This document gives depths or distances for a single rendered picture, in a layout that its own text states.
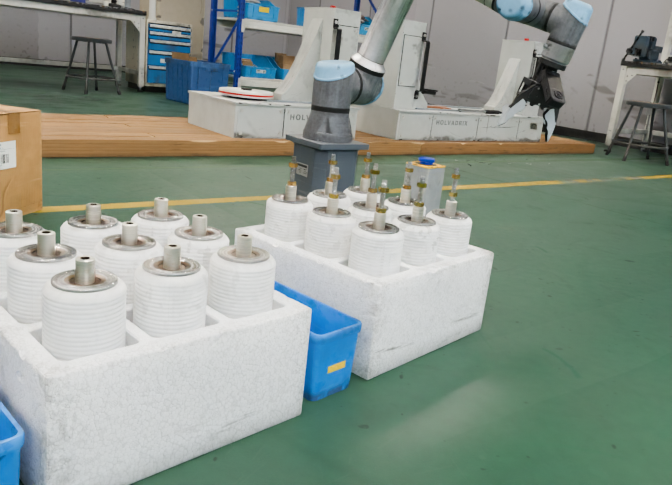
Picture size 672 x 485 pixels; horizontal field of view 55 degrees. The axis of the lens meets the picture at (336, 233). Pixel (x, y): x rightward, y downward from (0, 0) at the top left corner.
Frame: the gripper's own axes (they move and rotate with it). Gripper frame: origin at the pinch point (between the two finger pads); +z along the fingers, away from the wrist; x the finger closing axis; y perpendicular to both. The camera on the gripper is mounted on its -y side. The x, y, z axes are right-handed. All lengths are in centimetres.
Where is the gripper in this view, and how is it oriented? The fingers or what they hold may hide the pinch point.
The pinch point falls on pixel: (522, 135)
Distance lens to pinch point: 181.9
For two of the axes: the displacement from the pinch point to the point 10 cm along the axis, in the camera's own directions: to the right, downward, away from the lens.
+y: -1.1, -4.3, 8.9
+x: -9.4, -2.5, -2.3
